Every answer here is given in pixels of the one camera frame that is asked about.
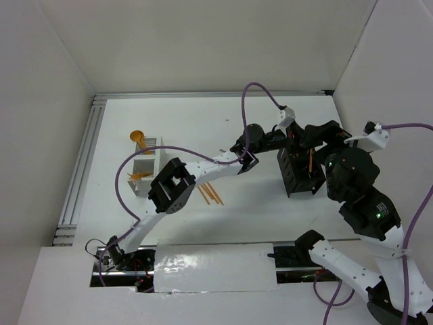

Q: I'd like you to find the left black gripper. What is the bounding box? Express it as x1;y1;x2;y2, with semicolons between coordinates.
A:
252;120;322;158

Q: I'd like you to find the orange chopstick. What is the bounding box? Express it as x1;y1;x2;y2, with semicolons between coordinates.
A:
198;186;210;205
309;148;313;174
202;184;219;204

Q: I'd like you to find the orange spoon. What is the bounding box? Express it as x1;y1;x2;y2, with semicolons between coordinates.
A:
129;130;149;151

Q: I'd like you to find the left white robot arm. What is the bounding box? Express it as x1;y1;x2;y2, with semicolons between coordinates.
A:
106;124;299;270

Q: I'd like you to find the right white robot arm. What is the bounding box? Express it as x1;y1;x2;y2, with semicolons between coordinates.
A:
294;121;432;324

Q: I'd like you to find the black utensil container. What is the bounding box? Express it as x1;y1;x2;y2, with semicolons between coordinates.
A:
277;148;325;197

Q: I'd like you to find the white utensil container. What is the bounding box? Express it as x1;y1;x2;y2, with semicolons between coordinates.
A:
128;136;167;198

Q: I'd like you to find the white tape sheet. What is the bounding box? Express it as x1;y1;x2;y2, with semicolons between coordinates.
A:
154;243;277;293

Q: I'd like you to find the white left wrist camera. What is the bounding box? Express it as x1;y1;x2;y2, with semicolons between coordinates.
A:
277;106;296;129

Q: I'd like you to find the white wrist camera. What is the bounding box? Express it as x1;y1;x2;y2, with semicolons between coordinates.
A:
344;121;390;153
277;106;296;129

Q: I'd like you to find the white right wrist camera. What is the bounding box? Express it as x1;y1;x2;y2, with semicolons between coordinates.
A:
344;121;390;153

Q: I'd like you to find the aluminium rail at back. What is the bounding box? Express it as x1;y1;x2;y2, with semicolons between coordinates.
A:
94;89;335;101

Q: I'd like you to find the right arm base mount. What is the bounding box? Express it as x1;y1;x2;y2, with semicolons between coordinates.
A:
267;245;338;284

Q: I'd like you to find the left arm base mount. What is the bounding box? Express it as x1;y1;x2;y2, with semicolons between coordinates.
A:
84;238;156;293

